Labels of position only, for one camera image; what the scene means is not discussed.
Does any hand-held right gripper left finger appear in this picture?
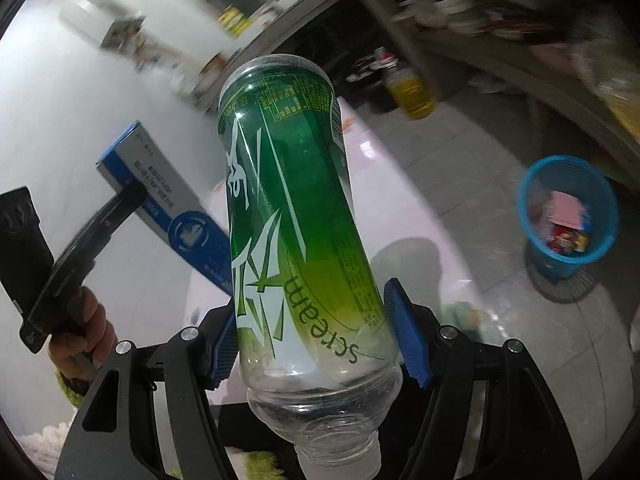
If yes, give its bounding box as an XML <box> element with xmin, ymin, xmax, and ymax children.
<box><xmin>52</xmin><ymin>305</ymin><xmax>242</xmax><ymax>480</ymax></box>

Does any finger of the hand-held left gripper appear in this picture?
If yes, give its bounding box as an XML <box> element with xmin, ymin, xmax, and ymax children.
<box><xmin>53</xmin><ymin>181</ymin><xmax>147</xmax><ymax>264</ymax></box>

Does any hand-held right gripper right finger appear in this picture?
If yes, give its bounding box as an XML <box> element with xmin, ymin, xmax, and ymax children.
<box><xmin>382</xmin><ymin>277</ymin><xmax>584</xmax><ymax>480</ymax></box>

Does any white blue toothpaste box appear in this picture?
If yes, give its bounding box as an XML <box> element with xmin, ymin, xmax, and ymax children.
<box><xmin>95</xmin><ymin>120</ymin><xmax>235</xmax><ymax>295</ymax></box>

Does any green plastic bottle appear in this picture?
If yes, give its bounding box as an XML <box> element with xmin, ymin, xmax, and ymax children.
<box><xmin>216</xmin><ymin>53</ymin><xmax>404</xmax><ymax>480</ymax></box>

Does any blue plastic basket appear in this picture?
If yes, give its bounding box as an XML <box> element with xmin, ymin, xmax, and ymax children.
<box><xmin>517</xmin><ymin>155</ymin><xmax>620</xmax><ymax>280</ymax></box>

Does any pink mesh sponge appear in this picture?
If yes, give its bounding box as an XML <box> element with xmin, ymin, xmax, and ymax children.
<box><xmin>547</xmin><ymin>191</ymin><xmax>584</xmax><ymax>226</ymax></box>

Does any person's left hand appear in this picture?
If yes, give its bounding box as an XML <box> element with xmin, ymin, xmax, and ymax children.
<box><xmin>47</xmin><ymin>285</ymin><xmax>119</xmax><ymax>384</ymax></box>

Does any yellow detergent bottle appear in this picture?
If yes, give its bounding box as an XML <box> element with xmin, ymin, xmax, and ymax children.
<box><xmin>217</xmin><ymin>4</ymin><xmax>254</xmax><ymax>37</ymax></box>

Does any cooking oil bottle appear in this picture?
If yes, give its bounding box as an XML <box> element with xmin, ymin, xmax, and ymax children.
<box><xmin>385</xmin><ymin>66</ymin><xmax>436</xmax><ymax>121</ymax></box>

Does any white rag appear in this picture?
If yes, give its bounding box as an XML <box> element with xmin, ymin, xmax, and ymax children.
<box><xmin>467</xmin><ymin>72</ymin><xmax>521</xmax><ymax>96</ymax></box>

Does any grey concrete counter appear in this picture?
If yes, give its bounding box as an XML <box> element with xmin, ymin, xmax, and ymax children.
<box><xmin>195</xmin><ymin>0</ymin><xmax>640</xmax><ymax>111</ymax></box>

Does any clear bag with yellow contents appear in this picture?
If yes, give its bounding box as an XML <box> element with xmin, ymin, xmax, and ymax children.
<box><xmin>600</xmin><ymin>74</ymin><xmax>640</xmax><ymax>137</ymax></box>

